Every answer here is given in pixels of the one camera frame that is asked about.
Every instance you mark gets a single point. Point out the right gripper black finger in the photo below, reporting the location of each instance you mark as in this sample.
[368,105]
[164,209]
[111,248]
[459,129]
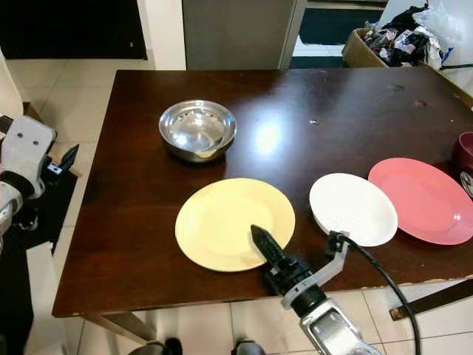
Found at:
[268,241]

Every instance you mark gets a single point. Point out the yellow round plate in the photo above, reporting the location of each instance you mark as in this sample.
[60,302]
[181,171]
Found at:
[222,222]

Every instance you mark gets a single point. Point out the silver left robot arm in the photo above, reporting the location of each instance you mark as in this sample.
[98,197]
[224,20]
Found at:
[9,207]

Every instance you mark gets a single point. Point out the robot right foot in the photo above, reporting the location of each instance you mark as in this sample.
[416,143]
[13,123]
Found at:
[250,348]

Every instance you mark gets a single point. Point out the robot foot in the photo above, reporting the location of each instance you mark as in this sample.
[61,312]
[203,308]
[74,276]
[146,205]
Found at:
[250,348]
[155,347]

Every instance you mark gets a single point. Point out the white round plate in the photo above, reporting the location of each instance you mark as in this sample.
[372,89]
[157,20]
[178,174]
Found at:
[353,208]

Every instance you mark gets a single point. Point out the stainless steel bowl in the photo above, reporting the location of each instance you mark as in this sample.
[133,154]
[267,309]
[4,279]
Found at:
[197,129]

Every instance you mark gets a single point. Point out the dark wooden bar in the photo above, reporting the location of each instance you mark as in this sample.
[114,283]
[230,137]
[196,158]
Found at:
[432,298]

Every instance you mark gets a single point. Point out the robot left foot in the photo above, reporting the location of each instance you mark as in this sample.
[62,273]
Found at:
[155,347]

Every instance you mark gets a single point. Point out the pink round plate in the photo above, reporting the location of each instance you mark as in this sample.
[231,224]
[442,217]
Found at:
[425,200]

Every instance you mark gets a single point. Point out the light wooden table leg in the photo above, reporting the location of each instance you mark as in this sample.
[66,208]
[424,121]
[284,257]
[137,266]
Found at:
[111,327]

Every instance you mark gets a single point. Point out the grey door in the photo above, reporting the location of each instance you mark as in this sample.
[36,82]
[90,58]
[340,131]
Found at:
[240,33]

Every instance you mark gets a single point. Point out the brown cardboard box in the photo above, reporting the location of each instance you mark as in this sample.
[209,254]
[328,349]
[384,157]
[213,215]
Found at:
[358,50]

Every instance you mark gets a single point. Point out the dark red mug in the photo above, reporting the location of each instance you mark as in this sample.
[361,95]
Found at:
[466,155]

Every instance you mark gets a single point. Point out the white plastic bag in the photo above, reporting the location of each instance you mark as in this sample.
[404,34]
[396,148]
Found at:
[447,22]

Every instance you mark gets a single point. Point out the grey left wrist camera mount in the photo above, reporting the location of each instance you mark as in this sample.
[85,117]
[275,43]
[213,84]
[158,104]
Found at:
[26,151]

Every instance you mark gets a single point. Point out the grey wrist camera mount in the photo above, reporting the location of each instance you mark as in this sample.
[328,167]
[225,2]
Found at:
[332,272]
[26,151]

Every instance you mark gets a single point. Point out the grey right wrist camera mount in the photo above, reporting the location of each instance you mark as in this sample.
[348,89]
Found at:
[332,272]

